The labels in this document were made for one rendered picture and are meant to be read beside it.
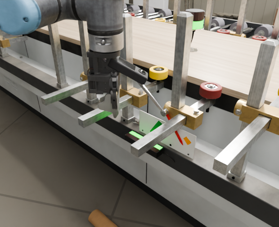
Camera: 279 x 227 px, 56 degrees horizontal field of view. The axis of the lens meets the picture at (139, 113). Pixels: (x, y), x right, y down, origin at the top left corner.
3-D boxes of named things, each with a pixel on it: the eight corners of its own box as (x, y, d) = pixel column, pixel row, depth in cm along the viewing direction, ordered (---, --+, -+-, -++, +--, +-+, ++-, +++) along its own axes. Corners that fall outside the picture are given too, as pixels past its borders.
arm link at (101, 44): (124, 27, 71) (121, 37, 63) (124, 45, 73) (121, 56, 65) (91, 27, 71) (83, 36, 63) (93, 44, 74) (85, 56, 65)
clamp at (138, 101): (138, 109, 102) (138, 97, 100) (114, 97, 110) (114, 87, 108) (148, 103, 106) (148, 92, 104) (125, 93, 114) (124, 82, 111)
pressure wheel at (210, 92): (211, 119, 98) (215, 91, 92) (192, 111, 102) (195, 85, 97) (221, 111, 103) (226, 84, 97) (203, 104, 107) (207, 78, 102)
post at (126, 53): (128, 129, 115) (125, 15, 90) (122, 127, 117) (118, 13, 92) (133, 126, 117) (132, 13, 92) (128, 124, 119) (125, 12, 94)
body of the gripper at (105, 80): (94, 84, 79) (90, 44, 73) (122, 84, 79) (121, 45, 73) (88, 96, 73) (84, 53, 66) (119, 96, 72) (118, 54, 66)
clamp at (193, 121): (194, 130, 87) (195, 117, 85) (162, 115, 95) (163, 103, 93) (202, 123, 91) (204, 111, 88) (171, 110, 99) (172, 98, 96)
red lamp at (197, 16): (196, 21, 76) (197, 13, 75) (179, 18, 80) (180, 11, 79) (207, 18, 80) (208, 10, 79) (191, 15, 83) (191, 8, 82)
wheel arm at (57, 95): (46, 107, 105) (44, 98, 102) (42, 105, 107) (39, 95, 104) (124, 76, 132) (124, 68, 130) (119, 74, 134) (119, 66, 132)
